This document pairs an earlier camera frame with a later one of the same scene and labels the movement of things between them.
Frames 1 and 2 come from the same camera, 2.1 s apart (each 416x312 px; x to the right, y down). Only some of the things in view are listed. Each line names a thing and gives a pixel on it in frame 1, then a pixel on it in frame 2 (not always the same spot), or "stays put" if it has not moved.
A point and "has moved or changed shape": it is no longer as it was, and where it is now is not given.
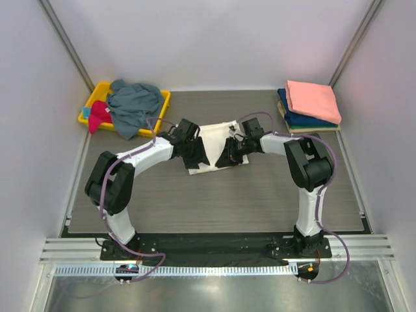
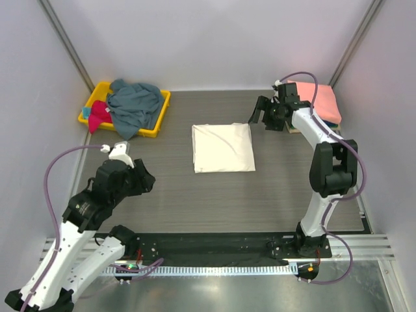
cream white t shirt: (214, 136) has moved or changed shape
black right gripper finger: (229, 157) → (262, 103)
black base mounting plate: (214, 249) stays put
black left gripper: (199, 156) → (145, 180)
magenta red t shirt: (99, 115) stays put
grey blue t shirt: (132, 105) stays put
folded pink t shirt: (317, 99) stays put
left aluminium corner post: (69, 45) stays put
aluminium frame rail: (361, 248) stays put
